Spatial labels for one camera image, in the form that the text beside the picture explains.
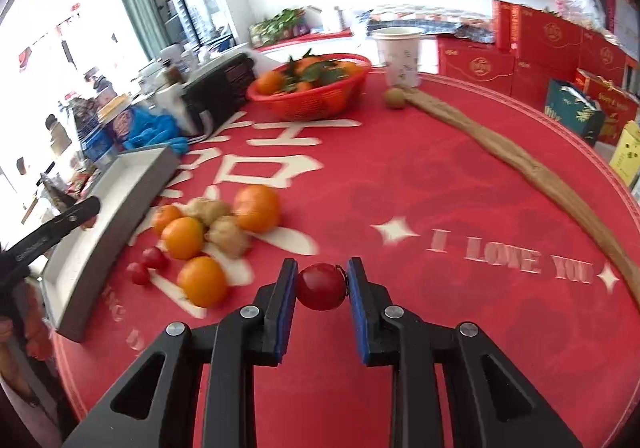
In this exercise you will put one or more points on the far right mandarin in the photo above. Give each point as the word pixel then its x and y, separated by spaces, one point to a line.
pixel 257 209

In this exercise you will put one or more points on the red tablecloth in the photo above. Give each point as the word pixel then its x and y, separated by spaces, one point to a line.
pixel 452 232

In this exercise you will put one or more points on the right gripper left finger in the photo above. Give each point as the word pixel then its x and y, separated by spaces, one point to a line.
pixel 200 379

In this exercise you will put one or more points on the yellow box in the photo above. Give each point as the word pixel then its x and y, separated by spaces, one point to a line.
pixel 625 161

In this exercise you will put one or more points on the red cherry tomato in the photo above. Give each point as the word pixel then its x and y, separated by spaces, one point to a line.
pixel 321 287

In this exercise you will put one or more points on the brown kiwi near cup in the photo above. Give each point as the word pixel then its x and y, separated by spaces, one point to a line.
pixel 394 98

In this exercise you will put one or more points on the tan walnut left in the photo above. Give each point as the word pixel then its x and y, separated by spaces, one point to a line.
pixel 207 211

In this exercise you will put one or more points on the left mandarin with stem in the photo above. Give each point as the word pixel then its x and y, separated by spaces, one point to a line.
pixel 163 216

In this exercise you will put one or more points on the potted green plant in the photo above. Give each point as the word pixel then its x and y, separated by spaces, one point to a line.
pixel 288 24

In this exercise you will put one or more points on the white floral paper cup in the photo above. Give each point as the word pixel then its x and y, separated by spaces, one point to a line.
pixel 399 51

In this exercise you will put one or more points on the red gift box stack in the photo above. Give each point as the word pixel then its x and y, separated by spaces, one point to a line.
pixel 530 49

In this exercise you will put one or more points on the long wooden back scratcher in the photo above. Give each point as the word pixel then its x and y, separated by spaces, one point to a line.
pixel 538 175

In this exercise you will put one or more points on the red plastic fruit basket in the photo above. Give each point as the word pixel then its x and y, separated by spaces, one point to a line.
pixel 313 87

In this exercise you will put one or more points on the red gift bag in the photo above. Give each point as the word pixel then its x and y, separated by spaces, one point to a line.
pixel 618 106

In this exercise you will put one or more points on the blue cloth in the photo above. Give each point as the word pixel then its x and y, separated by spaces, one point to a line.
pixel 148 129

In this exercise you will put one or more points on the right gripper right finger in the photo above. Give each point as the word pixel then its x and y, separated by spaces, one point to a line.
pixel 457 374

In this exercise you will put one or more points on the grey white tray box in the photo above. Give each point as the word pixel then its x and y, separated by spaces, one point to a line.
pixel 76 272

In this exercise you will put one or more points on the black radio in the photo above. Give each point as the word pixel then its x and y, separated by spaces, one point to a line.
pixel 218 93

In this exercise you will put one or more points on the tan walnut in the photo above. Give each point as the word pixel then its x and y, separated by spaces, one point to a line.
pixel 227 235
pixel 207 211

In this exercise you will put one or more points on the orange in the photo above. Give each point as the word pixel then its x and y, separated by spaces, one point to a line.
pixel 203 281
pixel 183 238

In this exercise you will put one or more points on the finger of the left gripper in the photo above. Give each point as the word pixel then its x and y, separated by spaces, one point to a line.
pixel 15 260

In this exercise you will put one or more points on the tan walnut right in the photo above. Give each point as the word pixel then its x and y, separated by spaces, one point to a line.
pixel 227 235

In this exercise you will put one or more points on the green gift bag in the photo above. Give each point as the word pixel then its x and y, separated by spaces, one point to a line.
pixel 574 110

